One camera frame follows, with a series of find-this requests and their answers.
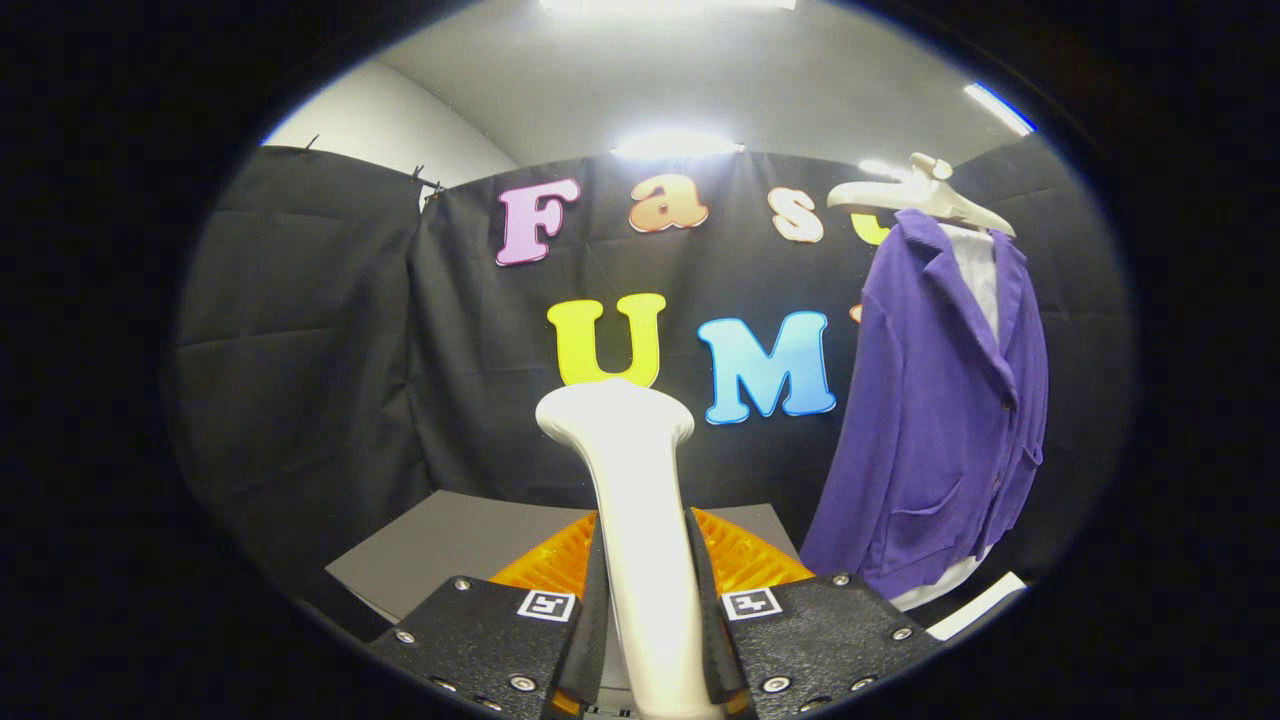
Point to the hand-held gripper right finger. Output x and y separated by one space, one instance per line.
820 640

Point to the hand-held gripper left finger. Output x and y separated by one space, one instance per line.
500 640

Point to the white garment steamer head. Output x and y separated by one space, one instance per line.
645 520

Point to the purple jacket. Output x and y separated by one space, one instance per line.
930 430

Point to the white shirt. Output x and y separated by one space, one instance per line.
978 270

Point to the white clothes hanger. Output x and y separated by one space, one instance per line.
935 198

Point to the grey cabinet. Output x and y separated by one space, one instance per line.
450 545

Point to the white flat board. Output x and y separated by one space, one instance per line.
975 607

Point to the black backdrop cloth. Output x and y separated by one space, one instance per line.
330 350

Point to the small ceiling light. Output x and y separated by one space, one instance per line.
880 168

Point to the long ceiling light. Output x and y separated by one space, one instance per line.
675 146

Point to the twin panel ceiling light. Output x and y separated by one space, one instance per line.
1000 108

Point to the large bright ceiling light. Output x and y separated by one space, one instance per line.
665 4

